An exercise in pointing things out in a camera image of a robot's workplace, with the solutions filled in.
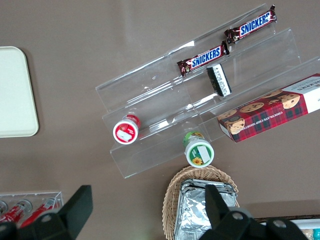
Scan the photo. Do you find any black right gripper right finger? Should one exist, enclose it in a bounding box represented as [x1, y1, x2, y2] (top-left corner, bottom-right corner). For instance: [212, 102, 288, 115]
[197, 184, 310, 240]

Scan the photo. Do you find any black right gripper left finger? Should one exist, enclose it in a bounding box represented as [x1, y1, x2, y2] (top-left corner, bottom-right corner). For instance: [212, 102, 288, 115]
[0, 184, 94, 240]

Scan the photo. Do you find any aluminium foil tray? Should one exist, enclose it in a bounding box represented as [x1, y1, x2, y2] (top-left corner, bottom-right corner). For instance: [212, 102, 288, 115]
[174, 179, 237, 240]
[179, 178, 239, 203]

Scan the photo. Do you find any oval light wicker basket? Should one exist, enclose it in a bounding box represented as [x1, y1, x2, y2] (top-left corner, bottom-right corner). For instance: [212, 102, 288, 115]
[161, 165, 240, 240]

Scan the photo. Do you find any beige plastic serving tray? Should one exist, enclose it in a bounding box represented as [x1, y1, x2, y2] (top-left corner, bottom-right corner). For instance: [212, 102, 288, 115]
[0, 46, 40, 138]

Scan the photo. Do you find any clear acrylic bottle rack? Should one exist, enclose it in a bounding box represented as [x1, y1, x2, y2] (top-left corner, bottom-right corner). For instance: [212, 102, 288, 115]
[0, 191, 64, 226]

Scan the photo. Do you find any red cola bottle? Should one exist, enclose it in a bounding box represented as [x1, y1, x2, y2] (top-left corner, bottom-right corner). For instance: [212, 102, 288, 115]
[0, 199, 33, 223]
[19, 197, 61, 227]

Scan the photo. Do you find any green lidded snack cup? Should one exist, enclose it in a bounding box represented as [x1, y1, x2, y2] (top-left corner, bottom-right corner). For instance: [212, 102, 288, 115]
[182, 131, 215, 168]

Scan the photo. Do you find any white rectangular snack bin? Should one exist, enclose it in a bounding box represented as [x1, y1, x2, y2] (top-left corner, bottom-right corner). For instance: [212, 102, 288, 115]
[254, 216, 320, 240]

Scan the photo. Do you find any clear rice cracker bag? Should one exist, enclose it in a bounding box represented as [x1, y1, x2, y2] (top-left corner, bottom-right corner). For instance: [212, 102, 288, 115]
[301, 228, 315, 240]

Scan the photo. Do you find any red lidded snack cup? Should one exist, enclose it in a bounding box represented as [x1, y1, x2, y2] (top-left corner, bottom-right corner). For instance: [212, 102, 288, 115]
[112, 114, 141, 145]

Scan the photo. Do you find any red tartan cookie box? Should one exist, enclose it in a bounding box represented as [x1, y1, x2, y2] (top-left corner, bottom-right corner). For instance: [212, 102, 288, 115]
[216, 72, 320, 143]

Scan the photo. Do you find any small black white box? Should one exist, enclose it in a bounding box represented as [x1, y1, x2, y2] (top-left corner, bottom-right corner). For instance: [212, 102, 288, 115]
[206, 63, 233, 98]

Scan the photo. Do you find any clear acrylic stepped display stand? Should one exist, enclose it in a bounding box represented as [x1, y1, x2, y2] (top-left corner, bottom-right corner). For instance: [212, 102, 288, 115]
[94, 2, 320, 179]

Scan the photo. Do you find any Snickers chocolate bar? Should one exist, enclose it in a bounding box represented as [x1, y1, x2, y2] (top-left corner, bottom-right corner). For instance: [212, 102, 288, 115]
[223, 4, 278, 45]
[176, 41, 230, 77]

